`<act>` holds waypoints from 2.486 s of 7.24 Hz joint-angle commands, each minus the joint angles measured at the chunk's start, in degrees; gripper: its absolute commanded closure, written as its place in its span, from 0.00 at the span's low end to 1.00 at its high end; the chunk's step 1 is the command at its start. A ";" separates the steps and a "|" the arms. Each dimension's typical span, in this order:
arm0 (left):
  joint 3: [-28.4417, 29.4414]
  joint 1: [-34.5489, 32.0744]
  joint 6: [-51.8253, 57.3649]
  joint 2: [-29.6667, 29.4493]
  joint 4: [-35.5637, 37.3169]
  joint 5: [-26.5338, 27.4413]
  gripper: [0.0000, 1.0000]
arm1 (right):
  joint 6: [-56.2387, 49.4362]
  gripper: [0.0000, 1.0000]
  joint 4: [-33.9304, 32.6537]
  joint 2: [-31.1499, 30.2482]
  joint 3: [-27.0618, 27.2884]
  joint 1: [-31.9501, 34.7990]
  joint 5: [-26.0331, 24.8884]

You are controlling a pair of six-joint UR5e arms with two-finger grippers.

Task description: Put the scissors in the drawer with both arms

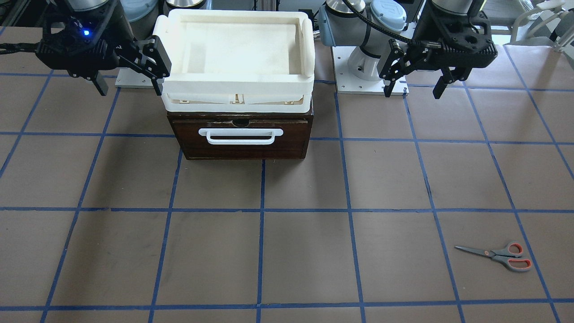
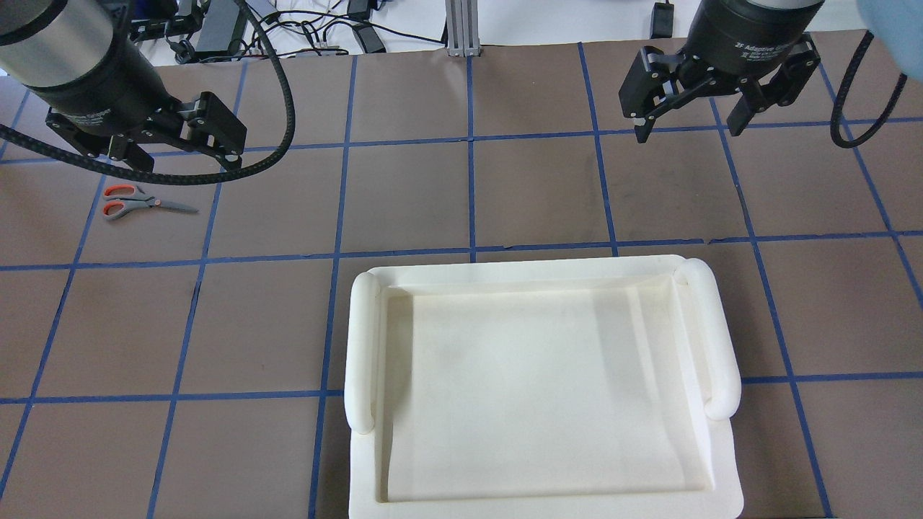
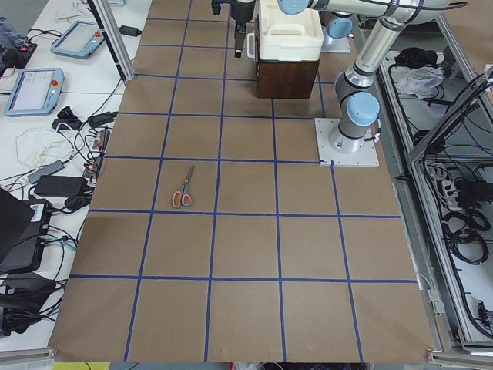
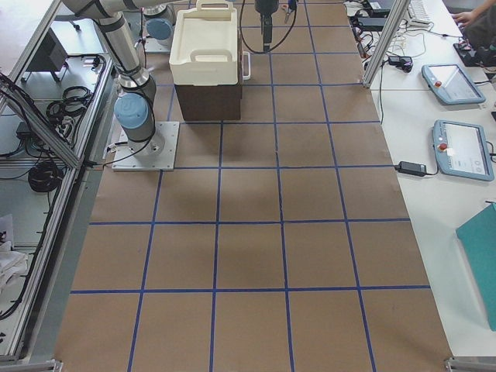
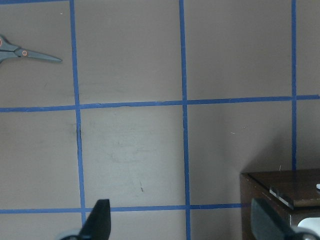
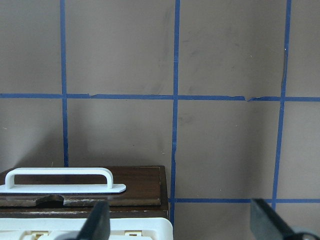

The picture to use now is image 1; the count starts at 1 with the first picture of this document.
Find dark wooden drawer cabinet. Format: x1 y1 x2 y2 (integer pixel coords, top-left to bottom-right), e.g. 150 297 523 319
167 110 313 160

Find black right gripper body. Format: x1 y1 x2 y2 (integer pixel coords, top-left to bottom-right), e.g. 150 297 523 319
35 9 136 78

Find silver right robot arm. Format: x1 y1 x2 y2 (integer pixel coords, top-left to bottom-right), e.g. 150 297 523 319
35 0 171 96

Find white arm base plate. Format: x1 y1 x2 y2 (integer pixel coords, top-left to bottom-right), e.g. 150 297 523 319
331 46 385 96
115 68 153 89

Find white plastic tray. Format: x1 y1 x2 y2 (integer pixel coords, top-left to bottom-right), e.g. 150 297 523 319
153 9 315 113

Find grey red handled scissors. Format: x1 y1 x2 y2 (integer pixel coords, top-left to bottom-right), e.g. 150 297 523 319
455 241 532 272

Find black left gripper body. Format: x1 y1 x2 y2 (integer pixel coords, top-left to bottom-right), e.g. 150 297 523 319
410 8 498 71

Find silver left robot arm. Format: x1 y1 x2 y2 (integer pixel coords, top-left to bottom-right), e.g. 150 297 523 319
317 0 498 100

